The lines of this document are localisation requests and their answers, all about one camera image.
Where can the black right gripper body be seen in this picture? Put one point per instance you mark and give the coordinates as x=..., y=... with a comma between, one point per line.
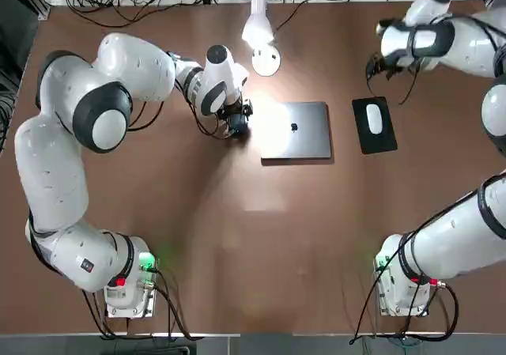
x=391, y=61

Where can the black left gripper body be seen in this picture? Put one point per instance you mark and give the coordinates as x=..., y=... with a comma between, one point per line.
x=238, y=118

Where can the small black object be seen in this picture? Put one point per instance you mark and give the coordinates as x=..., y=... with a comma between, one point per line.
x=240, y=133

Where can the white computer mouse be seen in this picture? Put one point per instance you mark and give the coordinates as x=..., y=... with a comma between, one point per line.
x=374, y=118

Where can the white desk lamp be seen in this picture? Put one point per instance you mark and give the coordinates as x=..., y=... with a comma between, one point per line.
x=265, y=60

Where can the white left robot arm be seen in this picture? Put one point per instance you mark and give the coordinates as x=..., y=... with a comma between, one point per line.
x=51, y=165

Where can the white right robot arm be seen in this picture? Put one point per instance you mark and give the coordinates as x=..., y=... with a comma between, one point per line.
x=454, y=244

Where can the black mouse pad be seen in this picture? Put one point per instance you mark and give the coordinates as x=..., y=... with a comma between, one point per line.
x=383, y=141

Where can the grey closed laptop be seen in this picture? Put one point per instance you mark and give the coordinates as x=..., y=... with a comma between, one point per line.
x=308, y=141

